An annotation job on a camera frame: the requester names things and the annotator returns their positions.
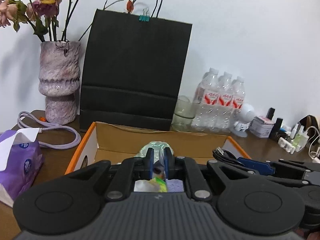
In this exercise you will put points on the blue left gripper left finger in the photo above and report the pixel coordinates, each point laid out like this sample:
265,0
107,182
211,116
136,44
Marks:
149,160

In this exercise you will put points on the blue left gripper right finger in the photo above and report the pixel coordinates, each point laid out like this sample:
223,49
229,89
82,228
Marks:
169,163

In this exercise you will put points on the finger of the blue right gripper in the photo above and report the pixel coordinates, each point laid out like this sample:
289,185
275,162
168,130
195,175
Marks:
262,167

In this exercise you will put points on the green snack packet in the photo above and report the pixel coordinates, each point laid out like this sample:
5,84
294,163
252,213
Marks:
159,184

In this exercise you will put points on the purple cloth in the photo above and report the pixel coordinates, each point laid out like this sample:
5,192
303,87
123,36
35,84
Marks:
174,185

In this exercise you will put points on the green bubble wrap bundle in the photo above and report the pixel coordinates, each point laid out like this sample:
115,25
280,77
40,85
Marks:
158,147

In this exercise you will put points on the black cosmetic tube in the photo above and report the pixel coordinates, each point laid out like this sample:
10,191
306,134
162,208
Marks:
275,132

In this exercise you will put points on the white small bottles cluster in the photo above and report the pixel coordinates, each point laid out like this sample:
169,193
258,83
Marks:
297,140

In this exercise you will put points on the small tin box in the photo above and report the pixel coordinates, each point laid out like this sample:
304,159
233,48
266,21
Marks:
261,126

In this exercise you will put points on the glass cup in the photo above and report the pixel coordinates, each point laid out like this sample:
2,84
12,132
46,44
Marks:
184,113

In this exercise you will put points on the red orange cardboard box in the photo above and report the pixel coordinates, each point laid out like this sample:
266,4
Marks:
115,143

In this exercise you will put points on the white robot figurine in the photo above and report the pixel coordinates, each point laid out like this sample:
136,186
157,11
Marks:
242,120

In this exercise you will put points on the left water bottle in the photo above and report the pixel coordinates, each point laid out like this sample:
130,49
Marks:
206,95

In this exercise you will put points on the water bottle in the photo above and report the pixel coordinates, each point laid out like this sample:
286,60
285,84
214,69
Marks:
238,98
224,101
206,95

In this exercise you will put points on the middle water bottle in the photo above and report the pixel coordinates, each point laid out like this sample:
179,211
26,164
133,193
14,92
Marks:
224,101

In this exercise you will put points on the right water bottle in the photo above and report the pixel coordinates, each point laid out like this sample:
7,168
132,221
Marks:
238,98

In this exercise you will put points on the black paper bag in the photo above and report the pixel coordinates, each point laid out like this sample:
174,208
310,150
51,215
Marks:
132,70

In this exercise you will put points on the purple tissue pack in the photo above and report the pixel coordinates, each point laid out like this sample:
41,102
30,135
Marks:
21,159

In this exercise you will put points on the purple ceramic vase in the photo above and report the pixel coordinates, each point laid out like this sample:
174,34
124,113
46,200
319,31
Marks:
59,80

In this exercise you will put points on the teal binder clip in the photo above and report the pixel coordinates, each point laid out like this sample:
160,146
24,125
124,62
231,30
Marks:
145,17

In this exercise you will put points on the dried pink roses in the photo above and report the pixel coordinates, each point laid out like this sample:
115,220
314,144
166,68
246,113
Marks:
41,15

